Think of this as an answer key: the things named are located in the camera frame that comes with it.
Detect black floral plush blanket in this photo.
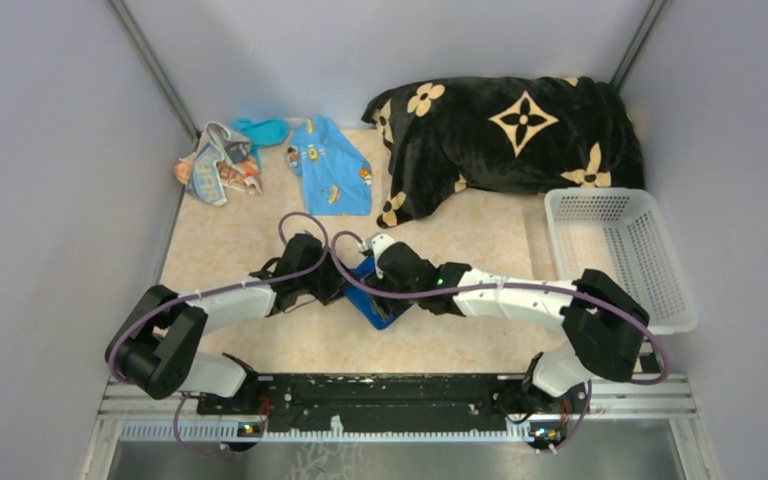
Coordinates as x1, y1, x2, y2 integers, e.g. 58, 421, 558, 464
362, 76, 645, 229

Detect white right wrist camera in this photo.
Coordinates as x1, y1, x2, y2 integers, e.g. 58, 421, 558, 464
358, 232, 396, 262

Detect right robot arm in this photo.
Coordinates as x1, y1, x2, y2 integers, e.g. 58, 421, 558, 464
363, 235, 649, 412

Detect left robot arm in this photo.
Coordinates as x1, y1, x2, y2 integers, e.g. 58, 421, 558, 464
104, 233, 345, 414

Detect dark blue towel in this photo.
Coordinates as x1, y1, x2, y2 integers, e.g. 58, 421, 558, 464
342, 258, 412, 330

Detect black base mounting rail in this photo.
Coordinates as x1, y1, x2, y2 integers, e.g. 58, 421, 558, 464
196, 373, 587, 449

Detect white plastic basket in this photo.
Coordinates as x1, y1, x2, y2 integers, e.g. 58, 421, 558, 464
544, 188, 699, 335

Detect teal small cloth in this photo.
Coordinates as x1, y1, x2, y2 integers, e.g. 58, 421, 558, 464
231, 118, 289, 169

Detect grey orange printed cloth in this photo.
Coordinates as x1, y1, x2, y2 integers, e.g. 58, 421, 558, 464
173, 121, 263, 207

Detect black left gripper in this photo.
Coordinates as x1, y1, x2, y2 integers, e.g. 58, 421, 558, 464
297, 245, 361, 306

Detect light blue printed towel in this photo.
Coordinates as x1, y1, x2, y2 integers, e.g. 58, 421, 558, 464
286, 115, 373, 216

